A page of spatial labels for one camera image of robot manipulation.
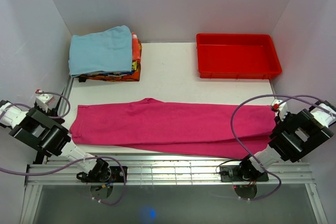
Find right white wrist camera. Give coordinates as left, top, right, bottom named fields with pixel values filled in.
left=271, top=99, right=288, bottom=113

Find red plastic tray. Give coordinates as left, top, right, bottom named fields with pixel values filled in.
left=196, top=33, right=282, bottom=80

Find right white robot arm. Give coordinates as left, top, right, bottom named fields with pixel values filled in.
left=237, top=100, right=335, bottom=181

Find pink trousers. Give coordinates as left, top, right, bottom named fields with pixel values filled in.
left=70, top=98, right=275, bottom=159

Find aluminium rail frame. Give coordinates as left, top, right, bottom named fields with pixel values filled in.
left=20, top=76, right=327, bottom=223

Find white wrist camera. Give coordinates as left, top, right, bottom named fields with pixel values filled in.
left=271, top=99, right=288, bottom=113
left=35, top=89, right=56, bottom=113

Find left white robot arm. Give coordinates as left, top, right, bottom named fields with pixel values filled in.
left=1, top=100, right=112, bottom=183

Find folded orange patterned trousers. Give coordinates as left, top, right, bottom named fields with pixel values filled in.
left=77, top=33, right=142, bottom=82

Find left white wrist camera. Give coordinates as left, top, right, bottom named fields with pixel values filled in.
left=35, top=89, right=56, bottom=113

